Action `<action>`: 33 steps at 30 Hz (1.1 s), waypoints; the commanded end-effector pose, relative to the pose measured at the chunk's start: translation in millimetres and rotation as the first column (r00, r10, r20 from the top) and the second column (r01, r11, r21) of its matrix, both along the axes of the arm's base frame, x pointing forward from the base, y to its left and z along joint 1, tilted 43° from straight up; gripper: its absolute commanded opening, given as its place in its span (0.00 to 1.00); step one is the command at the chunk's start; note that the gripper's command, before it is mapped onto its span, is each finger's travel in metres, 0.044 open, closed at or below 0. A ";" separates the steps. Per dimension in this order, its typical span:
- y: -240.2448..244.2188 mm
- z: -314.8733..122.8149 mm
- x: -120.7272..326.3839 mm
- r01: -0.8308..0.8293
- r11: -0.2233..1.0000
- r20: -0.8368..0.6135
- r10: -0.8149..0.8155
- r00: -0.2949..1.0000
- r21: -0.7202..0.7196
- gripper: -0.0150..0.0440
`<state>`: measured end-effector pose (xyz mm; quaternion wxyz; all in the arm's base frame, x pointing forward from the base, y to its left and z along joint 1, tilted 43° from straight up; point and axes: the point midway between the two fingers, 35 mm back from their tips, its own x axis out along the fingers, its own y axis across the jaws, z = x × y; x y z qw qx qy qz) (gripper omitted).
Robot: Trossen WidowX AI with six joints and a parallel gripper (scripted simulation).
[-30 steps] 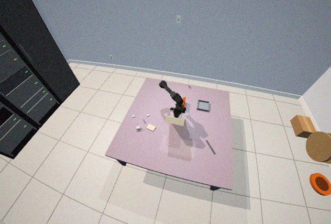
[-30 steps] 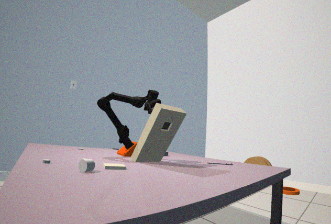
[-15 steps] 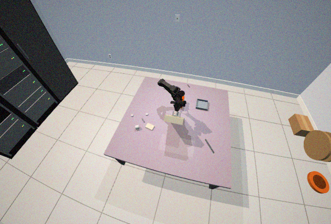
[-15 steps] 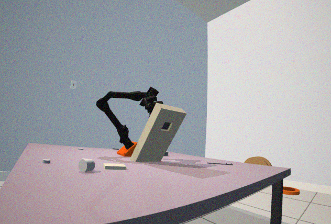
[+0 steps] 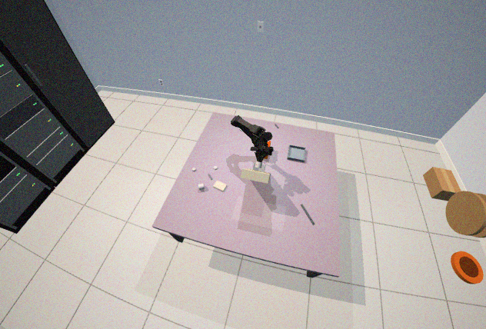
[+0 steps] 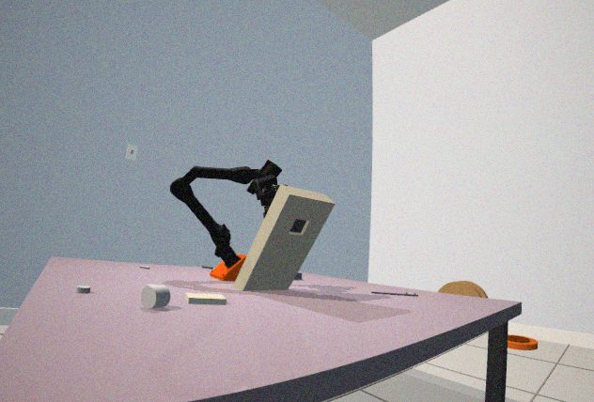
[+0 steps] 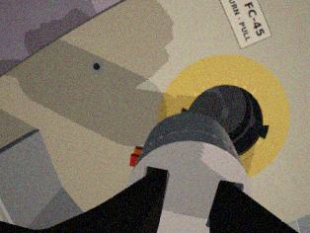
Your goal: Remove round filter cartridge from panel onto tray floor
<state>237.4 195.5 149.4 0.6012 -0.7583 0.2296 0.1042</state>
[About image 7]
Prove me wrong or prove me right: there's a beige service panel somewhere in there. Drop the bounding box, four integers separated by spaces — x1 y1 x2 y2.
0 0 310 224

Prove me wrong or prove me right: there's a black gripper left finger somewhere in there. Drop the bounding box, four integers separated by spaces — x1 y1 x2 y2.
0 169 168 233

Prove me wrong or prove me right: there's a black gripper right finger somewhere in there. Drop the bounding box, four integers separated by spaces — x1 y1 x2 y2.
209 181 299 233

